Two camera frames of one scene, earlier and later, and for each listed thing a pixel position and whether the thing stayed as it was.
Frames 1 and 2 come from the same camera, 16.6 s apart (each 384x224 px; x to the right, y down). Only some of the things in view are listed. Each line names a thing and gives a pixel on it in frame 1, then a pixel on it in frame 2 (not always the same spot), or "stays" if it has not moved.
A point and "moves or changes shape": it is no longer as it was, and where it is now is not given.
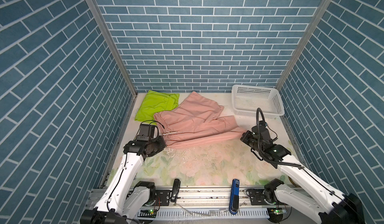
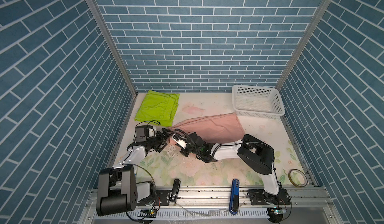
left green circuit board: (147, 213) stays
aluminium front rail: (189, 197) stays
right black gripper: (244, 137) -> (182, 151)
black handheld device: (176, 186) stays
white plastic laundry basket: (246, 98) stays
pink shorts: (197, 121) moves or changes shape
